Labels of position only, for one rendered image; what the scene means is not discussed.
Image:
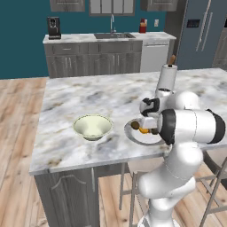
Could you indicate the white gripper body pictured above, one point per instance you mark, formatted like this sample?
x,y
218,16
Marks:
x,y
149,122

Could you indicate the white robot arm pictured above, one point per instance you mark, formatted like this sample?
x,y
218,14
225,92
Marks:
x,y
177,165

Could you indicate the grey plate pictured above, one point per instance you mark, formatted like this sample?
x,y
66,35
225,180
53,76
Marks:
x,y
131,136

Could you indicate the pale green bowl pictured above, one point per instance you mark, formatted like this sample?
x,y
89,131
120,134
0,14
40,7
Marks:
x,y
92,127

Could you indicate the orange fruit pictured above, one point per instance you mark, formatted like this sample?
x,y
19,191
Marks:
x,y
143,130

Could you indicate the brown round fruit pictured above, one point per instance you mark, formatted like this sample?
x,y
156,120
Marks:
x,y
134,125

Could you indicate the white paper towel roll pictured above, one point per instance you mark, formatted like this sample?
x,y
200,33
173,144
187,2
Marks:
x,y
167,76

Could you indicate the grey metal stool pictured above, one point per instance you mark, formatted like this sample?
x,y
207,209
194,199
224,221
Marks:
x,y
130,189
215,189

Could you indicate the white dishwasher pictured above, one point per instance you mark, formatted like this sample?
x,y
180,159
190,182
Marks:
x,y
153,56

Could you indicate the brown wooden towel holder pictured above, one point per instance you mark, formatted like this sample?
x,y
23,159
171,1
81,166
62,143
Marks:
x,y
172,59

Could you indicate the grey lower cupboard run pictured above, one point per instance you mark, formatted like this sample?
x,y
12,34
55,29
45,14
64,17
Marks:
x,y
91,59

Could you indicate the steel sink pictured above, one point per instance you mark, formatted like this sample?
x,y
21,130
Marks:
x,y
113,35

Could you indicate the red jar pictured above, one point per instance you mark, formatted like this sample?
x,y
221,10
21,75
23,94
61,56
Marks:
x,y
142,26

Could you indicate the grey fridge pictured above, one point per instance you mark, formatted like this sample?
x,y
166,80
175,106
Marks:
x,y
201,38

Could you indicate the grey tall cupboard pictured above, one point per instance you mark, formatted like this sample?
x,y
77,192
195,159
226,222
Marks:
x,y
221,50

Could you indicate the steel tap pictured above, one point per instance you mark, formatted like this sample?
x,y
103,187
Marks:
x,y
112,23

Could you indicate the grey island cupboard door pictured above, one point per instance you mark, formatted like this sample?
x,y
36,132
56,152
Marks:
x,y
71,201

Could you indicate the grey upper cupboard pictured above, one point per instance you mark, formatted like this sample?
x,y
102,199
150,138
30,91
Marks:
x,y
159,4
67,5

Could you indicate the grey framed window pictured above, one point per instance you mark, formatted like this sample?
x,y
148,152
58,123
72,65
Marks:
x,y
112,7

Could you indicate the black coffee machine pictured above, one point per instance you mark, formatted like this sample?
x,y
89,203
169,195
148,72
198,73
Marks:
x,y
54,28

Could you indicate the white wall socket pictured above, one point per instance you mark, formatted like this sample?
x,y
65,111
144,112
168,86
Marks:
x,y
156,22

